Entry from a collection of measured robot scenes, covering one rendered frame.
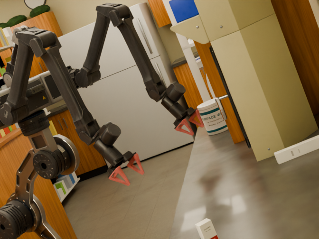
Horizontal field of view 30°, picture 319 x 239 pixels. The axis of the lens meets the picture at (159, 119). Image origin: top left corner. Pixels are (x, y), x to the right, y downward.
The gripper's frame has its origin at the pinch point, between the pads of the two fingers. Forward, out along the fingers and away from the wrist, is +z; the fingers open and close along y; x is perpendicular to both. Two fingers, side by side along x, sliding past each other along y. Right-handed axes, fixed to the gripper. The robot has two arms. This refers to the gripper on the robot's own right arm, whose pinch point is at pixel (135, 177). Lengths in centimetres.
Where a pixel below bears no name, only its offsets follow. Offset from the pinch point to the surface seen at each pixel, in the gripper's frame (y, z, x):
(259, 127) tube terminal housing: 24.2, 20.5, -38.1
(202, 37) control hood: 21, -15, -51
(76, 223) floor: 226, -56, 311
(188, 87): 437, -90, 240
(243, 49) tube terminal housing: 26, -2, -56
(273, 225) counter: -32, 43, -53
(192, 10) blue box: 39, -30, -47
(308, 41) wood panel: 70, 10, -56
